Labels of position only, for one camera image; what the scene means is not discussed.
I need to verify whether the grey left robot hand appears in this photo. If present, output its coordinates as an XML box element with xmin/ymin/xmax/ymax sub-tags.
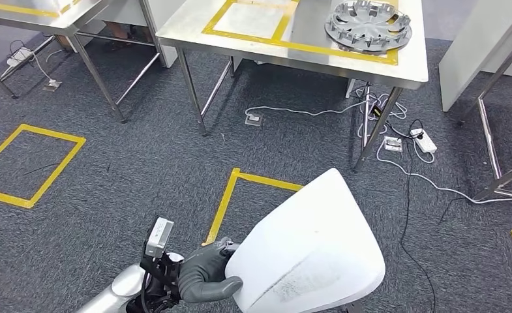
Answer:
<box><xmin>177</xmin><ymin>236</ymin><xmax>244</xmax><ymax>304</ymax></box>

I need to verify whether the white moulded part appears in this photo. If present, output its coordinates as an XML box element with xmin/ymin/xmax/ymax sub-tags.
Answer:
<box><xmin>224</xmin><ymin>168</ymin><xmax>386</xmax><ymax>313</ymax></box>

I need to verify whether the steel workbench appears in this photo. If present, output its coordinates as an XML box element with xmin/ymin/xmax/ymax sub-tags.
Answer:
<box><xmin>156</xmin><ymin>0</ymin><xmax>429</xmax><ymax>173</ymax></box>
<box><xmin>456</xmin><ymin>0</ymin><xmax>512</xmax><ymax>201</ymax></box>
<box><xmin>0</xmin><ymin>0</ymin><xmax>162</xmax><ymax>125</ymax></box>

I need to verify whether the yellow floor tape square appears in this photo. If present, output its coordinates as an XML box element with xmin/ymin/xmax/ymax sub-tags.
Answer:
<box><xmin>202</xmin><ymin>167</ymin><xmax>304</xmax><ymax>247</ymax></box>
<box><xmin>0</xmin><ymin>124</ymin><xmax>87</xmax><ymax>209</ymax></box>

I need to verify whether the yellow tape bench outline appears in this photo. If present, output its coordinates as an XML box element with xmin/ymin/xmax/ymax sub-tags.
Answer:
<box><xmin>202</xmin><ymin>0</ymin><xmax>399</xmax><ymax>67</ymax></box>
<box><xmin>0</xmin><ymin>0</ymin><xmax>82</xmax><ymax>19</ymax></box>

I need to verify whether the person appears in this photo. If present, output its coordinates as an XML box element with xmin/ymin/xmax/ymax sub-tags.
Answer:
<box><xmin>104</xmin><ymin>20</ymin><xmax>145</xmax><ymax>52</ymax></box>

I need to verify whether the white power strip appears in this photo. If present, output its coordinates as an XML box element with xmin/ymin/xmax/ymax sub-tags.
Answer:
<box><xmin>410</xmin><ymin>128</ymin><xmax>438</xmax><ymax>154</ymax></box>
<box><xmin>6</xmin><ymin>47</ymin><xmax>34</xmax><ymax>68</ymax></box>

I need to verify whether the white desk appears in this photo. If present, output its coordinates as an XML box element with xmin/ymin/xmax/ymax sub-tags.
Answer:
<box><xmin>438</xmin><ymin>0</ymin><xmax>512</xmax><ymax>113</ymax></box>
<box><xmin>95</xmin><ymin>0</ymin><xmax>187</xmax><ymax>68</ymax></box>

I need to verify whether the silver wheel hubcap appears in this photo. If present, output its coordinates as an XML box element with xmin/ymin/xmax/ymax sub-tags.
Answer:
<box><xmin>324</xmin><ymin>0</ymin><xmax>413</xmax><ymax>55</ymax></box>

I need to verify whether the black left camera bracket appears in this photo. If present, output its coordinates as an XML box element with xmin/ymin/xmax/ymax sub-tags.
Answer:
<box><xmin>139</xmin><ymin>252</ymin><xmax>183</xmax><ymax>313</ymax></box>

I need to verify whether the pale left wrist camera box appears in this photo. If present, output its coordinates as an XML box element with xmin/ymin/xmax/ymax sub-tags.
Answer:
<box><xmin>145</xmin><ymin>217</ymin><xmax>175</xmax><ymax>259</ymax></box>

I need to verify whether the thin black floor cable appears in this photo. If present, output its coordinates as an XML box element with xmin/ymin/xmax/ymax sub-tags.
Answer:
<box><xmin>22</xmin><ymin>162</ymin><xmax>62</xmax><ymax>176</ymax></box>

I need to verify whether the long black cable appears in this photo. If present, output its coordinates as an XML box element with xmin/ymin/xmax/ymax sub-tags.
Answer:
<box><xmin>385</xmin><ymin>119</ymin><xmax>438</xmax><ymax>313</ymax></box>

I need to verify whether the long white cable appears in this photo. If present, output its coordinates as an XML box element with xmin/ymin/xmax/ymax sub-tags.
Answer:
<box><xmin>376</xmin><ymin>138</ymin><xmax>512</xmax><ymax>205</ymax></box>

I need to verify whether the white cable tangle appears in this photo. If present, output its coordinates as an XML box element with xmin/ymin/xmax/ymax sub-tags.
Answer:
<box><xmin>354</xmin><ymin>84</ymin><xmax>408</xmax><ymax>139</ymax></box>

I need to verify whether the short black cable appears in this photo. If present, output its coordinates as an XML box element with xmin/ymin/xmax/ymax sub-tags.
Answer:
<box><xmin>438</xmin><ymin>196</ymin><xmax>470</xmax><ymax>226</ymax></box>

